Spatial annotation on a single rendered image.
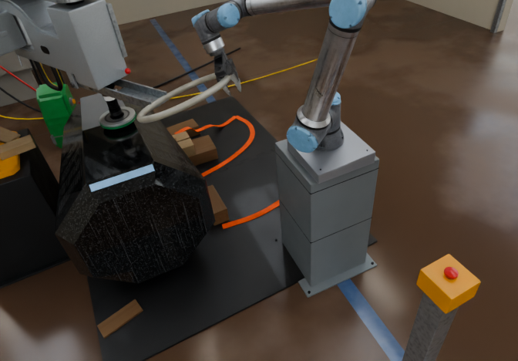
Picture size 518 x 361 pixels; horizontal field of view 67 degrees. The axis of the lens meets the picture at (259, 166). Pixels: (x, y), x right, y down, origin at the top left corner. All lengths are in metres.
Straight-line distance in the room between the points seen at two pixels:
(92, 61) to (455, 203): 2.55
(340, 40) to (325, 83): 0.19
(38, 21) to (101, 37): 0.44
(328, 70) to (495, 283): 1.76
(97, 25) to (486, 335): 2.59
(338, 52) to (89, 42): 1.29
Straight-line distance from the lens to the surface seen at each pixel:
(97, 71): 2.28
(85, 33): 2.22
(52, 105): 4.09
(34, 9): 2.64
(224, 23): 1.70
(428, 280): 1.30
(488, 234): 3.02
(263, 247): 2.69
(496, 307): 2.68
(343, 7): 1.39
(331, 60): 1.49
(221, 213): 2.82
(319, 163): 1.89
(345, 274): 2.57
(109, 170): 2.18
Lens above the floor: 2.10
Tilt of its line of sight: 39 degrees down
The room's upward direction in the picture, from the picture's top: 6 degrees counter-clockwise
